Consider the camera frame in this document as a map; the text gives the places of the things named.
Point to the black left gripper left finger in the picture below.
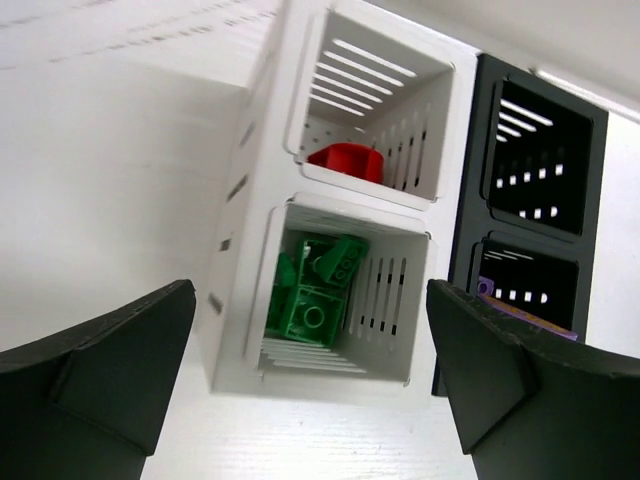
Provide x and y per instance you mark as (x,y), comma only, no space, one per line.
(89,402)

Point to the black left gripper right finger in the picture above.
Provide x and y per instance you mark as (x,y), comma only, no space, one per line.
(529,404)

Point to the purple butterfly lego brick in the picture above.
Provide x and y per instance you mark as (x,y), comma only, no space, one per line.
(528,317)

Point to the purple round lego brick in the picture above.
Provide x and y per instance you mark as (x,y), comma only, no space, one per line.
(485,286)

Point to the green lego plate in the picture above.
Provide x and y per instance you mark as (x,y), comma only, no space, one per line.
(311,310)

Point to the green stepped lego brick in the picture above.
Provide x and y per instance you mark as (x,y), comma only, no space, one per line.
(337,266)

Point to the red flower lego brick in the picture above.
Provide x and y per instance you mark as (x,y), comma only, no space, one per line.
(352,159)

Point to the green small lego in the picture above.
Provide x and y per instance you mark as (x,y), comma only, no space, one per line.
(285,275)

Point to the black slatted container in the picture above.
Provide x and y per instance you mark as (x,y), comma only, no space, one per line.
(530,195)

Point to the white slatted container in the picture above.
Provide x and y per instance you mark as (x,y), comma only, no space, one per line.
(333,72)

